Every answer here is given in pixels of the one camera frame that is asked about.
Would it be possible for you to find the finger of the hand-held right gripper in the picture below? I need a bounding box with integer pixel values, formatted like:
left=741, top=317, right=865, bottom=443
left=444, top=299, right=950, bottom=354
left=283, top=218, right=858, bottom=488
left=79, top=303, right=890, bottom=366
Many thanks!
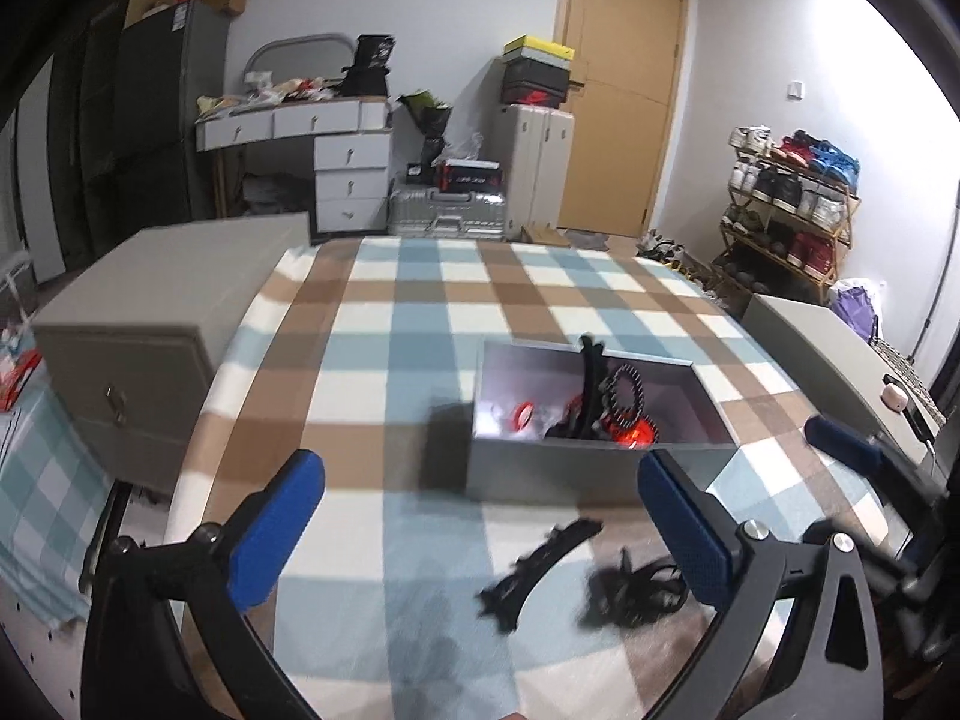
left=896, top=531, right=936, bottom=587
left=804, top=414, right=940, bottom=512

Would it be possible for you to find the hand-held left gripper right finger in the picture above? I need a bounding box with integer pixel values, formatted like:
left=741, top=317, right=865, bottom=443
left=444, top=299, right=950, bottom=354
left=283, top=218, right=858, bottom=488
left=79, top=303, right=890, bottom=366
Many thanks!
left=637, top=450, right=884, bottom=720

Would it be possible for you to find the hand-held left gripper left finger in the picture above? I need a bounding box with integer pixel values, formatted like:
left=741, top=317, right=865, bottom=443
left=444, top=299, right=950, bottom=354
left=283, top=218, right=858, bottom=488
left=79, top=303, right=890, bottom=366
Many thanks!
left=79, top=450, right=327, bottom=720

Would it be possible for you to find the black toothed headband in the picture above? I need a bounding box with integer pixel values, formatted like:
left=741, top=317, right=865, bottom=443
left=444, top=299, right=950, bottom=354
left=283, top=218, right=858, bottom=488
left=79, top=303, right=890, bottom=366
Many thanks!
left=478, top=517, right=605, bottom=627

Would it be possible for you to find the grey storage box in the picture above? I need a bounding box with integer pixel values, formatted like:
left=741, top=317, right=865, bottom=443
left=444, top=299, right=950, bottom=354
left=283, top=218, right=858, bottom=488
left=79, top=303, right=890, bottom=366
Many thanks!
left=465, top=337, right=740, bottom=503

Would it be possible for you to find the black spiral hair tie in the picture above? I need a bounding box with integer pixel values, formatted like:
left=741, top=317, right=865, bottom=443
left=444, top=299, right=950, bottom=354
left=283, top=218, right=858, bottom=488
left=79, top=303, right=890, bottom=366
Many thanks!
left=606, top=364, right=646, bottom=421

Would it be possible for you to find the black phone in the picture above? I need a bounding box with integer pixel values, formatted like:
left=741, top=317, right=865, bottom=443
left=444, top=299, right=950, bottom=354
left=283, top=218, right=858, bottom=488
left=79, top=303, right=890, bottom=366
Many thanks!
left=883, top=373, right=947, bottom=440

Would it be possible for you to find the purple bag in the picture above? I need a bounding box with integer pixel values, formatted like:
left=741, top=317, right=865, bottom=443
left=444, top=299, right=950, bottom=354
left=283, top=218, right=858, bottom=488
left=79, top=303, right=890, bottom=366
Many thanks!
left=829, top=277, right=887, bottom=346

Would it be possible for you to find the black hair clip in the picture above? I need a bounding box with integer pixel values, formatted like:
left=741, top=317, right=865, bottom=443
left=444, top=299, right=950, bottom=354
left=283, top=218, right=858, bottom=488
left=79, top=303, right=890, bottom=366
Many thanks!
left=544, top=409, right=593, bottom=440

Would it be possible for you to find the black plain headband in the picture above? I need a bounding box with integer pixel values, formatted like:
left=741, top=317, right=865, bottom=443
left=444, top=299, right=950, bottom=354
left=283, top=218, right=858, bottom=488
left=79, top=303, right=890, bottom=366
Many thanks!
left=577, top=334, right=608, bottom=436

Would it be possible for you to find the grey nightstand with drawers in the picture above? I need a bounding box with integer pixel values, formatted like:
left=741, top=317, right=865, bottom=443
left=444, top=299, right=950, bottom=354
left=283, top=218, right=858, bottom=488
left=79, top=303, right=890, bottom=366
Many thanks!
left=30, top=211, right=312, bottom=496

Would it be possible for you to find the wooden shoe rack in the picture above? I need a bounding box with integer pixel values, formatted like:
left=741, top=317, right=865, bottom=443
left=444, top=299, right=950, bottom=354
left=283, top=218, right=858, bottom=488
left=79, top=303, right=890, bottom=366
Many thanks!
left=716, top=127, right=863, bottom=301

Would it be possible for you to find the checked blue white cloth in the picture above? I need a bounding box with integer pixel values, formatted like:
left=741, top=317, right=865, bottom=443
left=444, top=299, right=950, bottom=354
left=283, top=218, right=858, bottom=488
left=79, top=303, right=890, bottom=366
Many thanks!
left=0, top=382, right=113, bottom=616

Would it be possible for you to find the checked blue brown blanket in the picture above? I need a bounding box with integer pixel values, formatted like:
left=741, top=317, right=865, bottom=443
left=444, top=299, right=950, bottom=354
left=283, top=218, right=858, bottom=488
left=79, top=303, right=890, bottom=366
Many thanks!
left=161, top=235, right=901, bottom=720

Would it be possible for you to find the shoe rack with shoes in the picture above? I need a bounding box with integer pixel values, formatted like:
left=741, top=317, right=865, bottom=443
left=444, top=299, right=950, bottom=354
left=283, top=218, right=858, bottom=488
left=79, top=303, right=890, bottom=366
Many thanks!
left=727, top=126, right=862, bottom=293

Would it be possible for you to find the scattered slippers pile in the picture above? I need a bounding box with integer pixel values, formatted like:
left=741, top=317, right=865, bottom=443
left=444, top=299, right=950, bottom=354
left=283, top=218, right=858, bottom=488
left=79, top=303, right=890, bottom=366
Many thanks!
left=636, top=229, right=721, bottom=293

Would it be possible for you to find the grey clothes heap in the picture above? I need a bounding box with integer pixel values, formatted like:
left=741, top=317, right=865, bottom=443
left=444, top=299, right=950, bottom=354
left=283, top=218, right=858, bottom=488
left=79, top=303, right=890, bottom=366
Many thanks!
left=240, top=172, right=316, bottom=215

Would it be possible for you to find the silver suitcase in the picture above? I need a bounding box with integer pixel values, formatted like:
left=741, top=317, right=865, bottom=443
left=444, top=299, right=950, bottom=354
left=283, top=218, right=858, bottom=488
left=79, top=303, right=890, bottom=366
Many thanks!
left=388, top=187, right=509, bottom=241

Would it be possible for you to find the white desk with drawers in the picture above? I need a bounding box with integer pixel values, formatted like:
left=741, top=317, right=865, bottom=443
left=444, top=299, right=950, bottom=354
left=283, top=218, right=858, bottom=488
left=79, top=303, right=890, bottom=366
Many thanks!
left=196, top=97, right=395, bottom=233

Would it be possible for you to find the white upright suitcase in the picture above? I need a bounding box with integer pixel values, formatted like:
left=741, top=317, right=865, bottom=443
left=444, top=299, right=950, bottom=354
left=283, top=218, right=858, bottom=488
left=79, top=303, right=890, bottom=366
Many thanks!
left=491, top=103, right=576, bottom=230

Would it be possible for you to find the black shoe box red stripe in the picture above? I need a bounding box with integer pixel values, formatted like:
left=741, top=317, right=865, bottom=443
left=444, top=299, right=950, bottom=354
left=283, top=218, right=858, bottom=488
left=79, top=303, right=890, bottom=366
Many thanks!
left=439, top=160, right=502, bottom=192

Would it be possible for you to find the wooden door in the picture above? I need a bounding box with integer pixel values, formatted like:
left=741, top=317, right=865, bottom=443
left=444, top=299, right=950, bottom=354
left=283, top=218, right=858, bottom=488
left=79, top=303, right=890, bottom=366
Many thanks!
left=559, top=0, right=691, bottom=237

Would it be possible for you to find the dark wrapped bouquet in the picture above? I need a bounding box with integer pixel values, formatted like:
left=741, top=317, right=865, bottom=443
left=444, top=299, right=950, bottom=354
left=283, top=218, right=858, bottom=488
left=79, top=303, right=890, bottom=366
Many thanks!
left=397, top=90, right=455, bottom=166

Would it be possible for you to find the desk clutter pile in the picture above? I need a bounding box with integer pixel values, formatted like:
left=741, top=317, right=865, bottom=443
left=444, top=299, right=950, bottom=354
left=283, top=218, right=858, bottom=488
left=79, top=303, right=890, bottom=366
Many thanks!
left=196, top=71, right=353, bottom=121

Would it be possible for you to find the black wardrobe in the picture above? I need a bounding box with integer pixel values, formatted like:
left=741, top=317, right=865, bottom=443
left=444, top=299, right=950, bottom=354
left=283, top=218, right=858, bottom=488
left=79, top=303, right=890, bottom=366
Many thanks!
left=45, top=0, right=121, bottom=263

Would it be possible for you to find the dark grey refrigerator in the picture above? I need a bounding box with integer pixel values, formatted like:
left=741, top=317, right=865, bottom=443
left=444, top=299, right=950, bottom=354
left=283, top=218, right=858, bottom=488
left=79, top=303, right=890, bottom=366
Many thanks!
left=112, top=0, right=230, bottom=222

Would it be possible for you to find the black bag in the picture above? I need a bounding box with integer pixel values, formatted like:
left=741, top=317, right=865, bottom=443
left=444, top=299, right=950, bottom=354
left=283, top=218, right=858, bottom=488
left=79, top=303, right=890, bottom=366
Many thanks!
left=341, top=34, right=398, bottom=98

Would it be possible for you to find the dark grey shoe box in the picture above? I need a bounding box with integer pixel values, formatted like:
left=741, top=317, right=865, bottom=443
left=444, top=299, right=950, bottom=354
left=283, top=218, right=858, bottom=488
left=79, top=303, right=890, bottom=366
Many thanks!
left=499, top=60, right=571, bottom=87

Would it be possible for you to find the yellow lid shoe box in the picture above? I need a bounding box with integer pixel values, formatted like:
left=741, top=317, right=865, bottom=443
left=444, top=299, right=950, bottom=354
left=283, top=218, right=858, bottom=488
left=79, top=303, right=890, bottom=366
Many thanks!
left=504, top=36, right=577, bottom=66

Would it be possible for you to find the black hair ties bundle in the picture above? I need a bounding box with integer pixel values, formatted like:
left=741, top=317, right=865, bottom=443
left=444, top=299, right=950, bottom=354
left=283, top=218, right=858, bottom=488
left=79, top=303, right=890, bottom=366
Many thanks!
left=581, top=551, right=691, bottom=631

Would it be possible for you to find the white wire rack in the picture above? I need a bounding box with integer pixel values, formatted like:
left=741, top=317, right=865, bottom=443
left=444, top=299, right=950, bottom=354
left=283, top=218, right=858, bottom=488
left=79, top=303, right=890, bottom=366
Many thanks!
left=0, top=251, right=38, bottom=316

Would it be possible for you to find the grey metal arched frame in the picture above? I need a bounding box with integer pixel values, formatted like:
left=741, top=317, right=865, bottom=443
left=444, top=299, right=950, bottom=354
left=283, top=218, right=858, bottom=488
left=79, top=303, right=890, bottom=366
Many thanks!
left=244, top=31, right=357, bottom=80

